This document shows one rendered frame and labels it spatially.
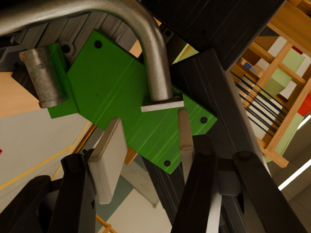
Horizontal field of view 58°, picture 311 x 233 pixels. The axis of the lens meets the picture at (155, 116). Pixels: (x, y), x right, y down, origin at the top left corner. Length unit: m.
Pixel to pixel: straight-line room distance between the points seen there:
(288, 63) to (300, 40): 2.72
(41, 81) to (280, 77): 3.43
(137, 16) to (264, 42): 3.64
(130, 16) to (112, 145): 0.20
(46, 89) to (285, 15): 0.94
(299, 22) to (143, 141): 0.87
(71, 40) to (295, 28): 0.89
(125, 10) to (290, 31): 0.88
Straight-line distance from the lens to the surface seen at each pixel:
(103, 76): 0.40
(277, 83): 3.65
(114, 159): 0.19
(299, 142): 10.01
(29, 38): 0.45
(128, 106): 0.40
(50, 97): 0.39
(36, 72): 0.39
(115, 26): 0.40
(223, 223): 0.44
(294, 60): 3.96
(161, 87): 0.35
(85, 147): 0.58
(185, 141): 0.16
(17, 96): 0.73
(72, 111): 0.42
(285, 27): 1.16
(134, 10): 0.35
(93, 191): 0.17
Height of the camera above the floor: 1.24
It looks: 6 degrees down
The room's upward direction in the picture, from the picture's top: 129 degrees clockwise
